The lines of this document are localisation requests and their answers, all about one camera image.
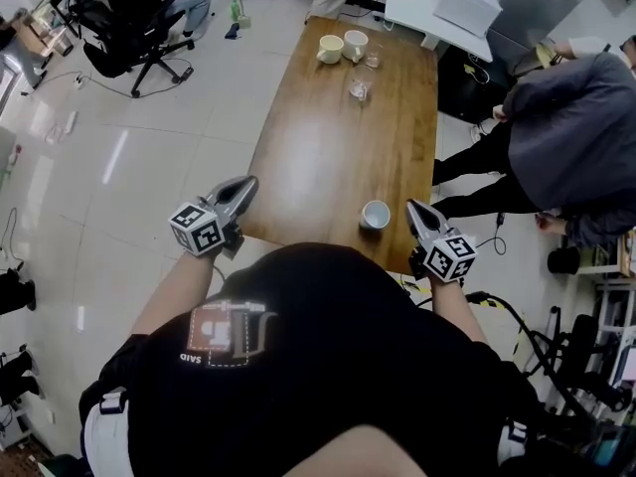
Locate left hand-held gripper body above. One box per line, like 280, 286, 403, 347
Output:
168, 197, 244, 260

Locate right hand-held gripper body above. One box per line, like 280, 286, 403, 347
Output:
408, 235, 478, 283

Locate person's right forearm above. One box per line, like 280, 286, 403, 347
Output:
429, 275, 491, 346

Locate person's left forearm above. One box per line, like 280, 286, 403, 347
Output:
129, 250, 216, 338

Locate wooden table with metal legs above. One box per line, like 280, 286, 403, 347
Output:
240, 16, 439, 275

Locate black yellow hazard tape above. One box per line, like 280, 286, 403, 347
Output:
397, 278, 529, 363

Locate black round bin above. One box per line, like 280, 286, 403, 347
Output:
547, 245, 581, 276

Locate black cabinet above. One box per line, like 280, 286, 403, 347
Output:
436, 45, 513, 123

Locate person's black t-shirt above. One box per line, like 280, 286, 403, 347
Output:
79, 241, 538, 477

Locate cluttered shelf desk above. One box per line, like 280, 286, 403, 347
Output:
575, 231, 636, 401

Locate black office chair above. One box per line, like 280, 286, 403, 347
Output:
526, 305, 636, 416
67, 0, 196, 99

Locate cream ceramic mug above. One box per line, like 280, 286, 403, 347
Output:
316, 34, 345, 65

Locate off-white ceramic mug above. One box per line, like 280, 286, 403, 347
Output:
342, 29, 370, 63

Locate white box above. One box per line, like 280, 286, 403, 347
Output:
432, 0, 503, 39
385, 0, 494, 64

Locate person's chin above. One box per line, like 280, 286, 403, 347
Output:
280, 424, 428, 477

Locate grey metal cabinet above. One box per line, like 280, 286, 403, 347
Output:
489, 0, 590, 49

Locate black floor cable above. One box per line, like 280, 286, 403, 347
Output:
474, 224, 508, 257

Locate white shoulder strap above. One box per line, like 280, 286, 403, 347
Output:
81, 388, 131, 477
496, 419, 529, 466

